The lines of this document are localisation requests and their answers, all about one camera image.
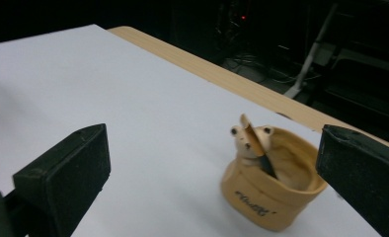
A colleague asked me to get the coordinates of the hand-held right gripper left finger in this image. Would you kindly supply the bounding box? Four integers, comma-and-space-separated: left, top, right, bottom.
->
12, 123, 112, 237

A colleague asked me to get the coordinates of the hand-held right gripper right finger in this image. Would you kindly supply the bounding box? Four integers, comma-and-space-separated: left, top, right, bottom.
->
315, 123, 389, 237

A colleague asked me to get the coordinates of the tan bear pen holder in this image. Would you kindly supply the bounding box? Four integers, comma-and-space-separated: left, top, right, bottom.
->
220, 123, 329, 232

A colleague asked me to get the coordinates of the blue and gold pen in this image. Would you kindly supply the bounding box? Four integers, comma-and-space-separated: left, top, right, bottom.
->
240, 113, 278, 181

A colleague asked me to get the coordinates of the white table mat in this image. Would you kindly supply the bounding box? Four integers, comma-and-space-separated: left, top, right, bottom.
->
0, 23, 381, 237

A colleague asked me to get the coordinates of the grey metal stand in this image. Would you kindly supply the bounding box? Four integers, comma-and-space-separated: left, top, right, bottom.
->
283, 3, 339, 100

